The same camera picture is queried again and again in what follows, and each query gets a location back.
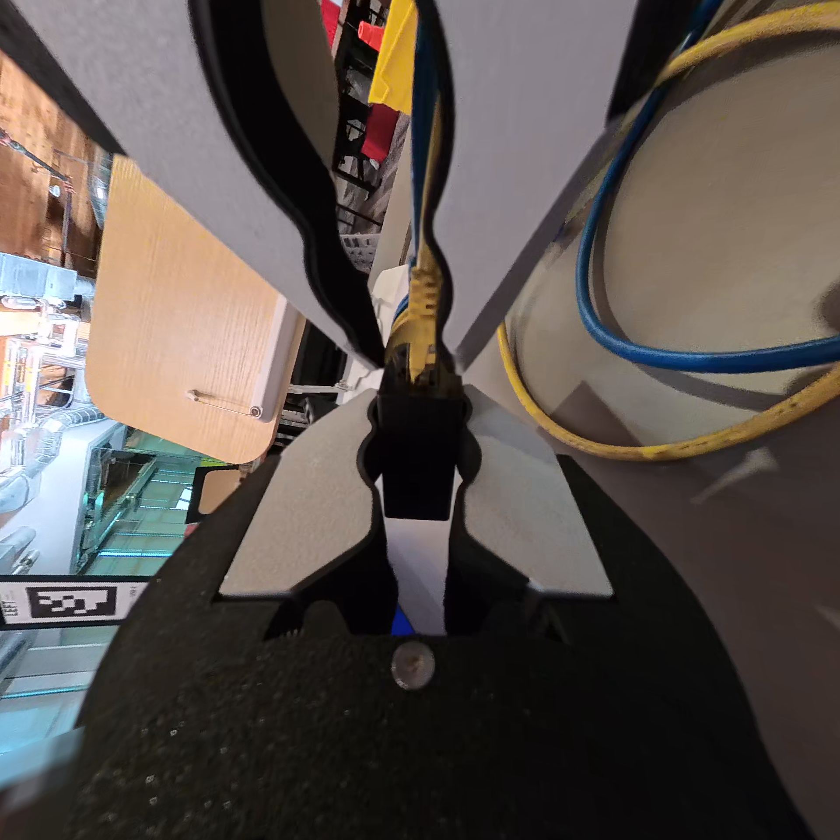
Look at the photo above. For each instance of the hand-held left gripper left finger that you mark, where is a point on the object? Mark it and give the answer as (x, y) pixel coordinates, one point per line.
(302, 518)

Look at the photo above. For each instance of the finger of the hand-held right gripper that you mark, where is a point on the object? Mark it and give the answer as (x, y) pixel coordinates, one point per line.
(164, 98)
(525, 98)

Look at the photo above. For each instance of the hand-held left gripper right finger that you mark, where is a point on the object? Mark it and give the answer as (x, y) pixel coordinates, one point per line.
(531, 518)

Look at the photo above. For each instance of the black ethernet port hub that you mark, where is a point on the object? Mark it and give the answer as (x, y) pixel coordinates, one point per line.
(420, 459)

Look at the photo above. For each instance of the blue plastic bin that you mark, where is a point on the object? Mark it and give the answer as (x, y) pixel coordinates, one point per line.
(403, 622)

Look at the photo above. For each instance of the wooden board tilting stand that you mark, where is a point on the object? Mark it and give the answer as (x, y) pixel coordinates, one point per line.
(184, 295)

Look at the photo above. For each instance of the white printed marker sign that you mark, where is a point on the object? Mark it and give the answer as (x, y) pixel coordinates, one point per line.
(72, 600)

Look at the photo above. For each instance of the grey insulated ceiling duct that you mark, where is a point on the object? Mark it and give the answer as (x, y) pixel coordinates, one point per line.
(39, 275)

